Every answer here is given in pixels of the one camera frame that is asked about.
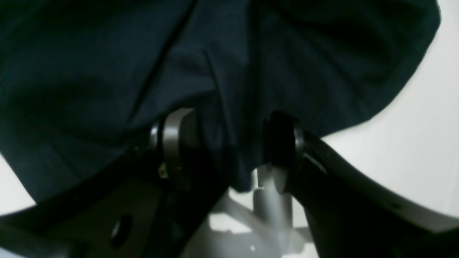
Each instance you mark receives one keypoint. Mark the black T-shirt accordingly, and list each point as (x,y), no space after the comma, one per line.
(82,80)

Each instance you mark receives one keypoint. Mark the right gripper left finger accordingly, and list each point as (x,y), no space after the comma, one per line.
(110,214)

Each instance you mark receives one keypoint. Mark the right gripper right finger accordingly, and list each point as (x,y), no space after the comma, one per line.
(350,215)

